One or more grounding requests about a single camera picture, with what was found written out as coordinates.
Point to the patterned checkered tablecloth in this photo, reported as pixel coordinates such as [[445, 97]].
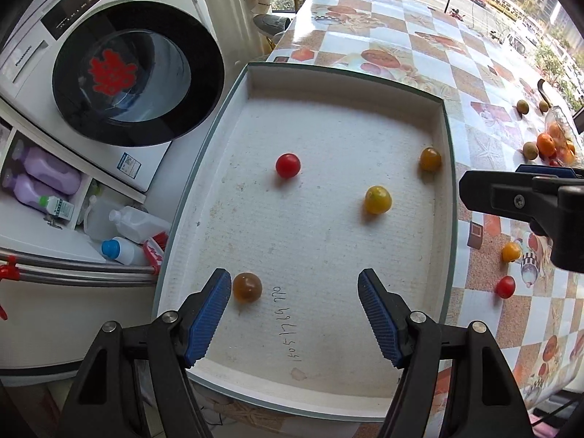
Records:
[[479, 114]]

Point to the white front-load washing machine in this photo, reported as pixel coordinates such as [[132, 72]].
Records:
[[114, 54]]

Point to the white bottle with blue cap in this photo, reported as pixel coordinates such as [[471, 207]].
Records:
[[121, 251]]

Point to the clear plastic bottle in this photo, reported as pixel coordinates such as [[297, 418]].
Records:
[[139, 223]]

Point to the white bottle with green cap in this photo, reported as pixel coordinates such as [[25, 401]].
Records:
[[59, 207]]

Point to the red and white packet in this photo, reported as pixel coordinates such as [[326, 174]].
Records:
[[155, 248]]

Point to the orange mandarin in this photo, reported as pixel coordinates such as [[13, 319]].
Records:
[[545, 144]]

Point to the red plastic clip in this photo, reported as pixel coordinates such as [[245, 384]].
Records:
[[9, 270]]

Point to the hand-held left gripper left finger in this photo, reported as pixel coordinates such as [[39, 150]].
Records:
[[207, 319]]

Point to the small brown round fruit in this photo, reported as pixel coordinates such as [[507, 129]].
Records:
[[530, 149], [543, 106], [523, 106]]

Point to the purple detergent bottle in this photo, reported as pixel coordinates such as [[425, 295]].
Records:
[[25, 189], [50, 171]]

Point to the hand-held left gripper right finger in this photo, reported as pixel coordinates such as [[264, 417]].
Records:
[[381, 324]]

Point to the grey slipper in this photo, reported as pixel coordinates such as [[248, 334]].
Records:
[[271, 23]]

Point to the orange cherry tomato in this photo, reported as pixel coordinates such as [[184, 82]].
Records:
[[511, 252]]

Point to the yellow cherry tomato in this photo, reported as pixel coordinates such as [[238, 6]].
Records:
[[377, 199]]

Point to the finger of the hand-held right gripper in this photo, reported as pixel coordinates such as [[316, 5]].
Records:
[[502, 196], [545, 169]]

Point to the red cherry tomato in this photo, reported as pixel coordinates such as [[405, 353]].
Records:
[[288, 165], [505, 286]]

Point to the metal rail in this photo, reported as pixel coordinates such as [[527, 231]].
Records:
[[77, 269]]

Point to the clear plastic bag of mandarins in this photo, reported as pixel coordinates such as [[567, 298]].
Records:
[[565, 134]]

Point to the brown-orange cherry tomato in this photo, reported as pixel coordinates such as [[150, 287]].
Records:
[[247, 287], [430, 159]]

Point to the clear plastic jug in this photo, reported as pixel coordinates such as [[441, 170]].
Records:
[[98, 221]]

